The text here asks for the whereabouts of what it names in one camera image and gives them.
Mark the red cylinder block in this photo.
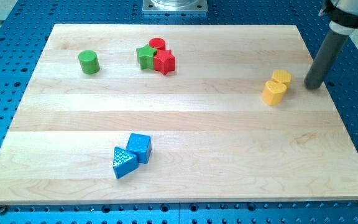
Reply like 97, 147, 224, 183
149, 37, 166, 50

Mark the yellow hexagon block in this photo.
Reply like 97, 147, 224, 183
272, 70, 291, 87

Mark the yellow heart block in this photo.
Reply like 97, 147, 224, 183
262, 80, 287, 106

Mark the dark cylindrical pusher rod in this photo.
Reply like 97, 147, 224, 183
304, 30, 349, 90

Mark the blue triangle block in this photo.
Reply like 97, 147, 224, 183
112, 147, 139, 179

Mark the green star block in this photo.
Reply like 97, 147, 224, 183
136, 44, 157, 70

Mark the red star block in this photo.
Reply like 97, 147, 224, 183
153, 49, 176, 75

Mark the light wooden board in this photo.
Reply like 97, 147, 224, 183
0, 24, 358, 205

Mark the green cylinder block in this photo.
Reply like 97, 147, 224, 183
78, 50, 100, 75

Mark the blue cube block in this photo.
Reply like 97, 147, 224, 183
126, 133, 152, 164

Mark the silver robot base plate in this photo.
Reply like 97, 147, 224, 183
142, 0, 208, 14

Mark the blue perforated table plate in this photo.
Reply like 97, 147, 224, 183
0, 0, 358, 223

